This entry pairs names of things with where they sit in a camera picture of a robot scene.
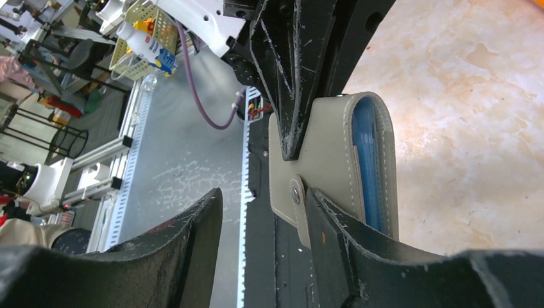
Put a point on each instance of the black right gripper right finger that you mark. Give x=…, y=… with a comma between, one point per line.
x=357, y=266

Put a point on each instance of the white spray bottle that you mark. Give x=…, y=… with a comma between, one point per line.
x=148, y=48

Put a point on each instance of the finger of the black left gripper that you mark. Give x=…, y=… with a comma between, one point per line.
x=355, y=23
x=288, y=40

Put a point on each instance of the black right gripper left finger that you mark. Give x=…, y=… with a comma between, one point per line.
x=171, y=265

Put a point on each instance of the grey leather card holder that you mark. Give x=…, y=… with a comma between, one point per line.
x=348, y=153

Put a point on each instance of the white slotted cable duct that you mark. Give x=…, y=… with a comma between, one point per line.
x=246, y=195

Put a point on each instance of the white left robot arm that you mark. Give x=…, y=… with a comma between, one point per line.
x=225, y=28

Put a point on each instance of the yellow perforated basket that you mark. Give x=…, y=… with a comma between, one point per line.
x=152, y=20

